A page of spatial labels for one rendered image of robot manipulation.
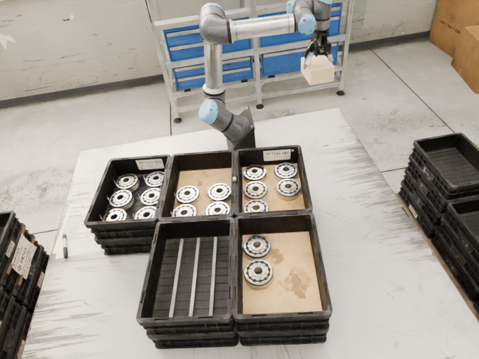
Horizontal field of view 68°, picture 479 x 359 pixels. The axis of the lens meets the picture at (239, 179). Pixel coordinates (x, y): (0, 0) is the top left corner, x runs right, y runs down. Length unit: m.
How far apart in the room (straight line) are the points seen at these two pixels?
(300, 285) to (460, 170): 1.36
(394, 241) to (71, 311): 1.32
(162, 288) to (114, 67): 3.30
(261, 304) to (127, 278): 0.60
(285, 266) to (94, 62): 3.48
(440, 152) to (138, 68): 3.17
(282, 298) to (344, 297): 0.27
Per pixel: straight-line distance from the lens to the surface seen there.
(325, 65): 1.87
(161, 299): 1.33
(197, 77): 3.37
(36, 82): 4.62
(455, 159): 2.42
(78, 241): 1.81
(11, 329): 2.25
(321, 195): 1.73
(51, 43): 4.36
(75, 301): 1.62
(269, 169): 1.66
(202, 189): 1.61
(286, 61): 3.45
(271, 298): 1.27
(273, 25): 1.58
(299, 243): 1.38
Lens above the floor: 1.96
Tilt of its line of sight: 44 degrees down
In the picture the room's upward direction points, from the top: 8 degrees counter-clockwise
